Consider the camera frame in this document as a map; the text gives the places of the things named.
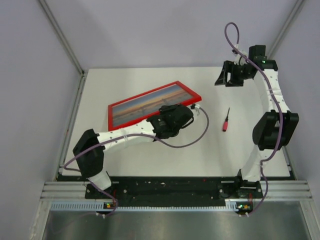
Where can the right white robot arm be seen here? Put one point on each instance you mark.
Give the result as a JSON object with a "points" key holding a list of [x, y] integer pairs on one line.
{"points": [[277, 124]]}

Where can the aluminium front rail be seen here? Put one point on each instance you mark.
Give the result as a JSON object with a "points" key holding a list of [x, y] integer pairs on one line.
{"points": [[278, 190]]}

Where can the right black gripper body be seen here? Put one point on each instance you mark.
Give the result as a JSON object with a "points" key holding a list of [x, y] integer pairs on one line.
{"points": [[238, 73]]}

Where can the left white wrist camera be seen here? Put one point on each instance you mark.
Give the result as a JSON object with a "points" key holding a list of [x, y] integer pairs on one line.
{"points": [[195, 107]]}

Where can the right aluminium corner post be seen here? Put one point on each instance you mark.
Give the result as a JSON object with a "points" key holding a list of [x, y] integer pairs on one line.
{"points": [[285, 28]]}

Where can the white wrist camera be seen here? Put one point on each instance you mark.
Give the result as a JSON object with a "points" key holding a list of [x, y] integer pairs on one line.
{"points": [[195, 107], [239, 60]]}

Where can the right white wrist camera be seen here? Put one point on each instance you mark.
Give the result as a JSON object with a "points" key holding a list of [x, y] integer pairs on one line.
{"points": [[239, 60]]}

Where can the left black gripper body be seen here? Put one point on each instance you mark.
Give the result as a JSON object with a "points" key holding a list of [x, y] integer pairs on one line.
{"points": [[164, 112]]}

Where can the red picture frame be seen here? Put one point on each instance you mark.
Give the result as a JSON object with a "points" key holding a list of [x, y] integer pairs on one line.
{"points": [[125, 110]]}

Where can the red handled screwdriver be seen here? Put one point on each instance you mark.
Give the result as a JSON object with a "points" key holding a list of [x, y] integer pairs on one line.
{"points": [[226, 121]]}

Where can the left aluminium corner post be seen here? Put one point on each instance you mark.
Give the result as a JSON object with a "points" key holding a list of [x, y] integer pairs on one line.
{"points": [[60, 36]]}

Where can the aluminium corner post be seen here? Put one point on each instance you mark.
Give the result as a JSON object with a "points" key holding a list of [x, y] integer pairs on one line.
{"points": [[285, 28], [60, 36]]}

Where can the sunset photo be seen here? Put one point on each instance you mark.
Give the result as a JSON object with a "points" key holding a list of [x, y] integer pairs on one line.
{"points": [[150, 105]]}

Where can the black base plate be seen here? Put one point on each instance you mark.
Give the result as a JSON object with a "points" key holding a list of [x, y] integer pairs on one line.
{"points": [[216, 187]]}

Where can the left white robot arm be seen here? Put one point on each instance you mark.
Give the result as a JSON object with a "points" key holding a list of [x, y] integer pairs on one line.
{"points": [[92, 147]]}

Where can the white slotted cable duct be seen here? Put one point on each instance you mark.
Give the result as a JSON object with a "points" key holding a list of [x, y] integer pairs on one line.
{"points": [[100, 206]]}

